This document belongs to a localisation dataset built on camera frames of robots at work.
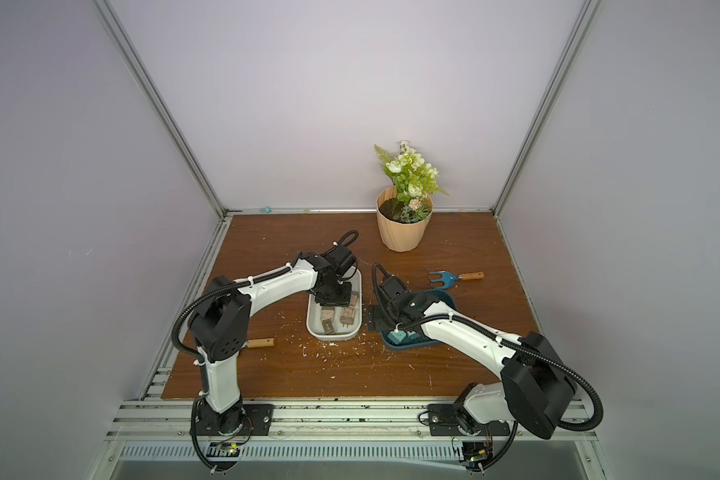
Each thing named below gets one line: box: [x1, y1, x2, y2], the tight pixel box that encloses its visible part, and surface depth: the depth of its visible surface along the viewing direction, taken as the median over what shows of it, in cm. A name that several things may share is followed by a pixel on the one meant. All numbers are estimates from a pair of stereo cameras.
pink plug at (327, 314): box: [320, 306, 335, 323], surface depth 92 cm
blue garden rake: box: [429, 271, 485, 289], surface depth 102 cm
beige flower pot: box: [376, 186, 434, 253], surface depth 100 cm
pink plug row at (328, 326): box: [322, 319, 335, 335], surface depth 87 cm
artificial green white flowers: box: [374, 140, 450, 223], surface depth 94 cm
